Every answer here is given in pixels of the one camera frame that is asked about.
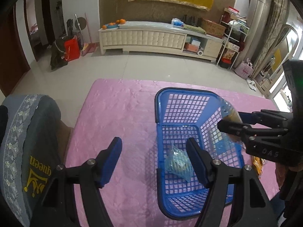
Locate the clear blue snack bag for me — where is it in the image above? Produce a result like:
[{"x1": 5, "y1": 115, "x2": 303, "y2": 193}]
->
[{"x1": 164, "y1": 144, "x2": 194, "y2": 182}]

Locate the cream TV cabinet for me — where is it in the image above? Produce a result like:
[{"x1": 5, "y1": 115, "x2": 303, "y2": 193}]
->
[{"x1": 99, "y1": 21, "x2": 223, "y2": 63}]

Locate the cardboard box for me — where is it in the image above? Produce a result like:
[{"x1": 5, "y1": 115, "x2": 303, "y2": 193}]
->
[{"x1": 201, "y1": 19, "x2": 226, "y2": 38}]

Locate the silver standing air conditioner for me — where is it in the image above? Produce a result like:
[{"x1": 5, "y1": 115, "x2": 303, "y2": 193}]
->
[{"x1": 233, "y1": 0, "x2": 272, "y2": 68}]

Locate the pink gift bag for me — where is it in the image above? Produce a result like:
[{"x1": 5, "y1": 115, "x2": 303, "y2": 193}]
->
[{"x1": 235, "y1": 59, "x2": 254, "y2": 79}]

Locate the white metal shelf rack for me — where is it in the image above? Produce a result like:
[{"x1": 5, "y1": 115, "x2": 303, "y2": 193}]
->
[{"x1": 216, "y1": 12, "x2": 250, "y2": 69}]

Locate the grey embroidered cushion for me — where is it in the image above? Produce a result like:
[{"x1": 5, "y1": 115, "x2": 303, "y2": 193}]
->
[{"x1": 1, "y1": 94, "x2": 62, "y2": 226}]

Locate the black bag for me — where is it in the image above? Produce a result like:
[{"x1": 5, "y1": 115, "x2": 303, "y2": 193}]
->
[{"x1": 50, "y1": 38, "x2": 68, "y2": 70}]

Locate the red bag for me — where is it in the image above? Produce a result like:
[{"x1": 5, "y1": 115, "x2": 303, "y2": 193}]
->
[{"x1": 64, "y1": 36, "x2": 80, "y2": 61}]

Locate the pink quilted table cover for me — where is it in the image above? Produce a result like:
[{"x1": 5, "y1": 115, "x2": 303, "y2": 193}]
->
[{"x1": 64, "y1": 78, "x2": 283, "y2": 227}]

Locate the blue plastic basket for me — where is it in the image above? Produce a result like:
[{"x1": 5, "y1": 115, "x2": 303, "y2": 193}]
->
[{"x1": 155, "y1": 87, "x2": 244, "y2": 220}]

